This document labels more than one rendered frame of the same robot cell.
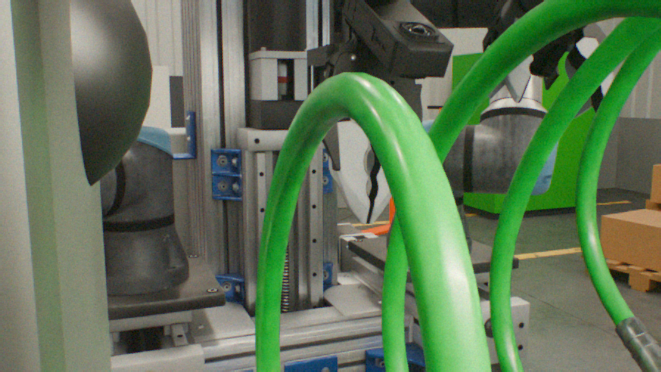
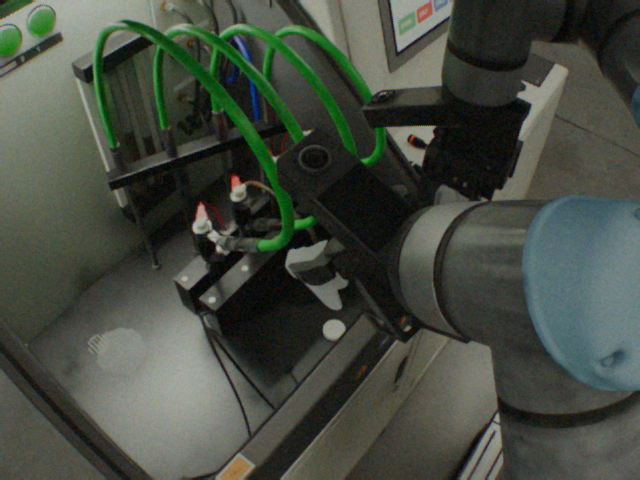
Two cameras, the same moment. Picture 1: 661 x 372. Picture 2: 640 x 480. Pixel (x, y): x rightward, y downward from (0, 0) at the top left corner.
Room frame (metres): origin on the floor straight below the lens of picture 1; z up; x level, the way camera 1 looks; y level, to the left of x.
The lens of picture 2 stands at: (0.78, -0.37, 1.69)
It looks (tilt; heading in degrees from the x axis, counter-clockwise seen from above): 51 degrees down; 146
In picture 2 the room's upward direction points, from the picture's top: straight up
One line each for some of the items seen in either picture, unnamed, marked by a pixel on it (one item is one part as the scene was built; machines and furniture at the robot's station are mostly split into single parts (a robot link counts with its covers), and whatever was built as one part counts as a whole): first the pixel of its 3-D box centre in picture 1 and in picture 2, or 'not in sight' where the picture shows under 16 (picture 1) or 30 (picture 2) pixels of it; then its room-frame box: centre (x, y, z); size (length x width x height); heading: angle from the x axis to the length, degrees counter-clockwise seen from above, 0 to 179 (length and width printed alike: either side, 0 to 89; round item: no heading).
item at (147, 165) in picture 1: (127, 168); not in sight; (0.85, 0.30, 1.20); 0.13 x 0.12 x 0.14; 150
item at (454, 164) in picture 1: (434, 155); not in sight; (1.03, -0.17, 1.20); 0.13 x 0.12 x 0.14; 74
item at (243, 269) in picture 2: not in sight; (266, 256); (0.22, -0.12, 0.91); 0.34 x 0.10 x 0.15; 108
